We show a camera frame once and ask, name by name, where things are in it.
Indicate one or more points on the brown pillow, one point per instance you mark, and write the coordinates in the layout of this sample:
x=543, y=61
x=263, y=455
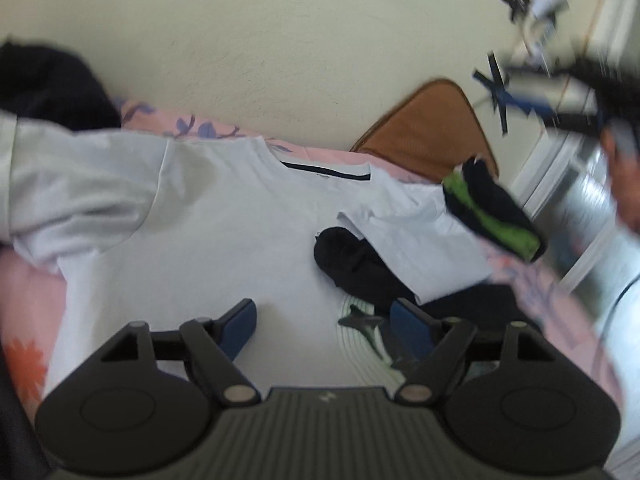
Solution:
x=425, y=130

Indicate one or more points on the dark cloth pile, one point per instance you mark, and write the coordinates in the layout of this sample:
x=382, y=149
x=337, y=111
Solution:
x=50, y=85

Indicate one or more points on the black and green garment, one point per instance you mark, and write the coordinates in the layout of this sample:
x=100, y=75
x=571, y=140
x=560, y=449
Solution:
x=495, y=220

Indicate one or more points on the pink floral bedsheet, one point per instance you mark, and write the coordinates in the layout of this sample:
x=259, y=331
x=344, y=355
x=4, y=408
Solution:
x=30, y=280

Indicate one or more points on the person's right forearm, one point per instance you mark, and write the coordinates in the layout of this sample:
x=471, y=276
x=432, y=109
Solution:
x=625, y=185

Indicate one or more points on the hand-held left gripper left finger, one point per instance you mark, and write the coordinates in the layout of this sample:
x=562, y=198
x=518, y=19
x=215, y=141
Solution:
x=239, y=327

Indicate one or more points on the white t-shirt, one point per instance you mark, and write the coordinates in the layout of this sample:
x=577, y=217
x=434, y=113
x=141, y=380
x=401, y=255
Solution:
x=200, y=235

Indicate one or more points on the white window frame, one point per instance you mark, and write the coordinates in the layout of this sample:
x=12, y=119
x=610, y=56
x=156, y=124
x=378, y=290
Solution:
x=550, y=160

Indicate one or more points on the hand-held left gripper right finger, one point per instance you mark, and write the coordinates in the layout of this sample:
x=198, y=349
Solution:
x=406, y=327

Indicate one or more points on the black cloth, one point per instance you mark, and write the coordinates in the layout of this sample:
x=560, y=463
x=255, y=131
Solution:
x=475, y=302

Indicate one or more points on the black sock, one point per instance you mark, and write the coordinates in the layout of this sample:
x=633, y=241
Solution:
x=350, y=260

